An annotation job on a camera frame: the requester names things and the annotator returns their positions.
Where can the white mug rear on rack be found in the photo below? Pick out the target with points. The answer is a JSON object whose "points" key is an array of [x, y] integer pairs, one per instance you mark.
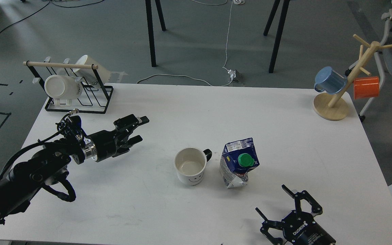
{"points": [[89, 74]]}

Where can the blue mug on tree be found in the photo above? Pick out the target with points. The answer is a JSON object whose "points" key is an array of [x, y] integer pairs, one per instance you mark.
{"points": [[330, 81]]}

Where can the black table leg left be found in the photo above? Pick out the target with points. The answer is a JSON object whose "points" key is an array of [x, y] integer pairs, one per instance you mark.
{"points": [[149, 17]]}

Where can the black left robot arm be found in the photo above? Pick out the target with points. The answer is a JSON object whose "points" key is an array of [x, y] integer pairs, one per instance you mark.
{"points": [[43, 165]]}

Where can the orange mug on tree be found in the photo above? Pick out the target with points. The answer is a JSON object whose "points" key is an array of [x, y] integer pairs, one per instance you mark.
{"points": [[366, 87]]}

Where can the white mug on rack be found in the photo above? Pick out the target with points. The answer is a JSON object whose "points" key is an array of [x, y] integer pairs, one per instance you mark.
{"points": [[89, 74], [63, 89]]}

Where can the blue white milk carton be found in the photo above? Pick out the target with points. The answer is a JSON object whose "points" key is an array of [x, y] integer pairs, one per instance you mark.
{"points": [[237, 160]]}

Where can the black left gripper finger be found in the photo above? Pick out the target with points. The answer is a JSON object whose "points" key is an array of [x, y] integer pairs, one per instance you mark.
{"points": [[127, 143], [125, 126]]}

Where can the wooden mug tree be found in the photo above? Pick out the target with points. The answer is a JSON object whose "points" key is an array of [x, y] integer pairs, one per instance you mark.
{"points": [[333, 107]]}

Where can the black wire mug rack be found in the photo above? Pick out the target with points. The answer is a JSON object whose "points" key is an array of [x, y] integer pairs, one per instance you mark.
{"points": [[92, 100]]}

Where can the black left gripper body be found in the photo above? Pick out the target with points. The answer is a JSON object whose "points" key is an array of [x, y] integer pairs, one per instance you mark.
{"points": [[104, 144]]}

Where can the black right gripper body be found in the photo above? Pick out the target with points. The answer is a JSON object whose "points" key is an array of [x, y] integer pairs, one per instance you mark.
{"points": [[300, 228]]}

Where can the black table leg right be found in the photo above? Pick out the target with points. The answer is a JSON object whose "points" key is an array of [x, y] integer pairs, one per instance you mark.
{"points": [[279, 32]]}

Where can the black table leg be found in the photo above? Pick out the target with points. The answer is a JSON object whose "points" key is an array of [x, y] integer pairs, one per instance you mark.
{"points": [[279, 32], [149, 17]]}

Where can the white mug front on rack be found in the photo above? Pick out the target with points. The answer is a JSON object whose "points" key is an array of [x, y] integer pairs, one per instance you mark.
{"points": [[63, 89]]}

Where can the white smiley face mug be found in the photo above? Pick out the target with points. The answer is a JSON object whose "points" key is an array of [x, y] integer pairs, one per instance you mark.
{"points": [[190, 164]]}

